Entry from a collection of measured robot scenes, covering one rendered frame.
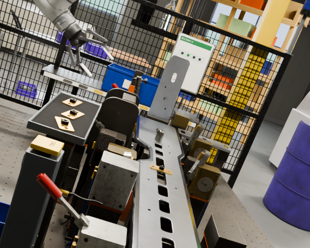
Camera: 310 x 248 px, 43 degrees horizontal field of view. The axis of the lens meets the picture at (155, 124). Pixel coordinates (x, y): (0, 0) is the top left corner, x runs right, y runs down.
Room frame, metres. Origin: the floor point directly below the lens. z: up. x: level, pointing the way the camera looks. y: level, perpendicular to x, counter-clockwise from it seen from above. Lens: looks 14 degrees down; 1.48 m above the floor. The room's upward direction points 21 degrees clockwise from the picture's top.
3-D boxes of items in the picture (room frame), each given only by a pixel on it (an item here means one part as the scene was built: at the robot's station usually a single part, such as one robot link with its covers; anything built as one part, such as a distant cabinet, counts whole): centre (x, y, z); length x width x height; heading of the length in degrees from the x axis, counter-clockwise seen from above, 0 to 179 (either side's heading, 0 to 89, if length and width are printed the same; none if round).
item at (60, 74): (2.19, 0.23, 1.02); 0.90 x 0.22 x 0.03; 97
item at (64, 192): (0.92, 0.11, 1.00); 0.12 x 0.01 x 0.01; 97
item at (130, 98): (1.39, 0.14, 0.95); 0.18 x 0.13 x 0.49; 7
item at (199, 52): (2.34, -0.06, 1.30); 0.23 x 0.02 x 0.31; 97
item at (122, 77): (2.19, 0.20, 1.10); 0.30 x 0.17 x 0.13; 91
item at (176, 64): (2.04, 0.00, 1.17); 0.12 x 0.01 x 0.34; 97
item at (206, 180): (1.40, -0.26, 0.87); 0.12 x 0.07 x 0.35; 97
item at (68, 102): (1.15, 0.26, 1.17); 0.08 x 0.04 x 0.01; 176
